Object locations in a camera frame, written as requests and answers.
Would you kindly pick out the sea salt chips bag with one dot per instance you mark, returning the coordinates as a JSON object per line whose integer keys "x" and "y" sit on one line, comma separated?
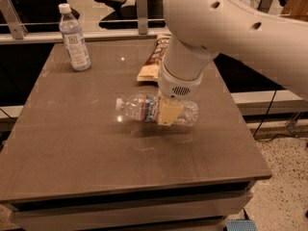
{"x": 149, "y": 71}

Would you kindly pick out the grey drawer cabinet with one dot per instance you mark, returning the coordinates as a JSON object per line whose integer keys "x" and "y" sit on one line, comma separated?
{"x": 189, "y": 212}

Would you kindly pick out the black office chair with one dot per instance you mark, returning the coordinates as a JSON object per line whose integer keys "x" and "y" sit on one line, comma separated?
{"x": 125, "y": 16}

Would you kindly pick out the left metal glass bracket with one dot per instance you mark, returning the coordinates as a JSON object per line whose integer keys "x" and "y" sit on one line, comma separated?
{"x": 17, "y": 29}

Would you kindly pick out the blue perforated box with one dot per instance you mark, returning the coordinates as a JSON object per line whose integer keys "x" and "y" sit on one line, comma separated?
{"x": 240, "y": 225}

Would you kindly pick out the middle metal glass bracket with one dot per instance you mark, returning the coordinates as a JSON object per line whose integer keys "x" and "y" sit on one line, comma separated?
{"x": 142, "y": 16}

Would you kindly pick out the clear water bottle red label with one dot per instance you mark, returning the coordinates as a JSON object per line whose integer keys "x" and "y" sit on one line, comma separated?
{"x": 145, "y": 107}

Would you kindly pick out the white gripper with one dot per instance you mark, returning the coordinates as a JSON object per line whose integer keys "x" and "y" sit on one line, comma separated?
{"x": 177, "y": 87}

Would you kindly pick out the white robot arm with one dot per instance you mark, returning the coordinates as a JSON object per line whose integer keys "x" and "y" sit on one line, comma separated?
{"x": 274, "y": 46}

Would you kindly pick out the tall water bottle white label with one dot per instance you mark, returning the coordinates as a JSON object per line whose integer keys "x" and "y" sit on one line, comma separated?
{"x": 73, "y": 38}

